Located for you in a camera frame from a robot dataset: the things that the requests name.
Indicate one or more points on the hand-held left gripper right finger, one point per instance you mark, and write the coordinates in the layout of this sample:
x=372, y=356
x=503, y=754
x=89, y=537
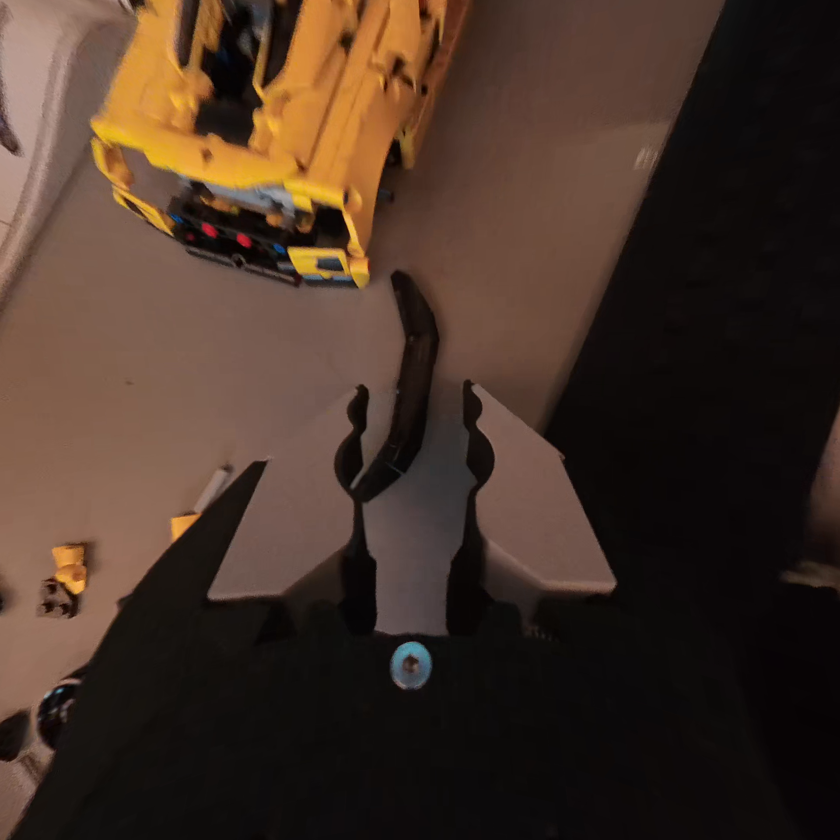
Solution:
x=531, y=512

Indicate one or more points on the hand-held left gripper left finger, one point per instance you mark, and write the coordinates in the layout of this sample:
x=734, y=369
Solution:
x=289, y=525

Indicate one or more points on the black curved brick piece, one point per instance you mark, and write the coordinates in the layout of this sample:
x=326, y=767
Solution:
x=413, y=387

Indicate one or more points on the scattered small brick pieces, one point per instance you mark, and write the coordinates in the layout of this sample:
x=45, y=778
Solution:
x=69, y=571

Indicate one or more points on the yellow brick toy car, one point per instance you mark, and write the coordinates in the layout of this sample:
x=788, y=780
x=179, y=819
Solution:
x=315, y=118

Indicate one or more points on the grey desk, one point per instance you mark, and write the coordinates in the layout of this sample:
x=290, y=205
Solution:
x=164, y=367

